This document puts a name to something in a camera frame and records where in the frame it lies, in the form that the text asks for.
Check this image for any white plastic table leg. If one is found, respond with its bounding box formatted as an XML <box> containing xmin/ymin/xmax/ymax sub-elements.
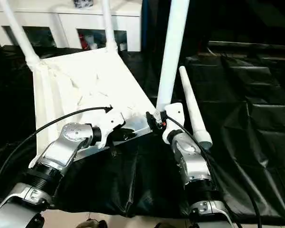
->
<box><xmin>100</xmin><ymin>0</ymin><xmax>119</xmax><ymax>55</ymax></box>
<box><xmin>179</xmin><ymin>66</ymin><xmax>212</xmax><ymax>149</ymax></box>
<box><xmin>155</xmin><ymin>0</ymin><xmax>190</xmax><ymax>119</ymax></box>
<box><xmin>0</xmin><ymin>0</ymin><xmax>41</xmax><ymax>71</ymax></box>

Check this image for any white plastic table top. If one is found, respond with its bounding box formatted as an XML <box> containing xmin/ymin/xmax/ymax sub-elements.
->
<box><xmin>28</xmin><ymin>48</ymin><xmax>157</xmax><ymax>170</ymax></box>

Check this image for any red bottle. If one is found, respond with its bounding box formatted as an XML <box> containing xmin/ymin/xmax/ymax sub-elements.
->
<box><xmin>79</xmin><ymin>34</ymin><xmax>88</xmax><ymax>50</ymax></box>

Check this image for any black flat board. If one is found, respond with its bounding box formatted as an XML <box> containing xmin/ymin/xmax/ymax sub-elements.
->
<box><xmin>207</xmin><ymin>41</ymin><xmax>285</xmax><ymax>52</ymax></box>

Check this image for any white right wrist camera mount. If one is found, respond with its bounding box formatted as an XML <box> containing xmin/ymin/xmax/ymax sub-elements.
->
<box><xmin>162</xmin><ymin>102</ymin><xmax>185</xmax><ymax>145</ymax></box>

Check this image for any grey black toy figure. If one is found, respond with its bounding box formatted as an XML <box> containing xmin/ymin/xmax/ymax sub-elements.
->
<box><xmin>73</xmin><ymin>0</ymin><xmax>95</xmax><ymax>7</ymax></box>

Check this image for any black mat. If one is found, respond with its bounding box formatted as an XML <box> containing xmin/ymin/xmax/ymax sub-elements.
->
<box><xmin>0</xmin><ymin>44</ymin><xmax>285</xmax><ymax>225</ymax></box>

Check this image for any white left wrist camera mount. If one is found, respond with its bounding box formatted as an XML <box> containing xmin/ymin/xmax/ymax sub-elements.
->
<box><xmin>97</xmin><ymin>111</ymin><xmax>126</xmax><ymax>150</ymax></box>

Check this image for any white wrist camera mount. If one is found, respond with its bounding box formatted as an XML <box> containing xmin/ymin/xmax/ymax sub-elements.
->
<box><xmin>97</xmin><ymin>111</ymin><xmax>126</xmax><ymax>150</ymax></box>
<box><xmin>162</xmin><ymin>102</ymin><xmax>185</xmax><ymax>145</ymax></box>

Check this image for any white cabinet with glass doors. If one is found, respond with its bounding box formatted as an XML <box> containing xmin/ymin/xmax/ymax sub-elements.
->
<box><xmin>0</xmin><ymin>0</ymin><xmax>143</xmax><ymax>52</ymax></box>

